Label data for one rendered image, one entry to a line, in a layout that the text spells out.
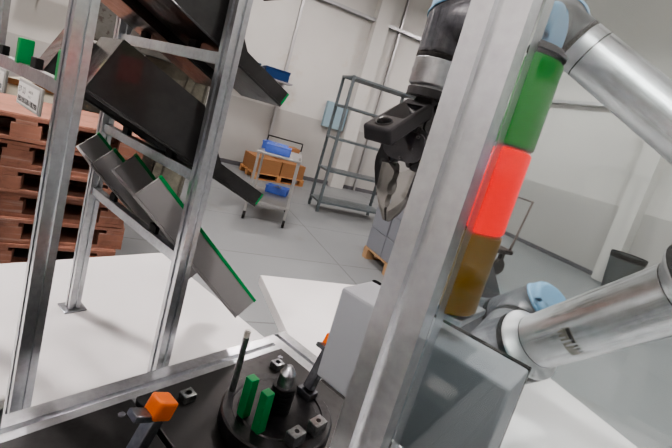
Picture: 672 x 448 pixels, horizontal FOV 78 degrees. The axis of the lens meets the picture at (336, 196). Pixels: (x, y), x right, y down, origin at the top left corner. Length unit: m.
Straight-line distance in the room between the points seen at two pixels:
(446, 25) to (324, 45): 8.23
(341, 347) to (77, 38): 0.38
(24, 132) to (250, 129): 5.96
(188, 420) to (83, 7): 0.46
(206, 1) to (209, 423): 0.51
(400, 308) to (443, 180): 0.07
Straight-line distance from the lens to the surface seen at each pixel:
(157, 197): 0.61
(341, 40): 9.00
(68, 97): 0.50
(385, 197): 0.66
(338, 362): 0.31
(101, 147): 0.86
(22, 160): 2.99
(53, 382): 0.81
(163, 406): 0.44
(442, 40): 0.65
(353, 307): 0.29
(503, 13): 0.23
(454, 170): 0.22
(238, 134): 8.48
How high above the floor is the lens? 1.35
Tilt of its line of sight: 10 degrees down
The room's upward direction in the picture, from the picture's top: 16 degrees clockwise
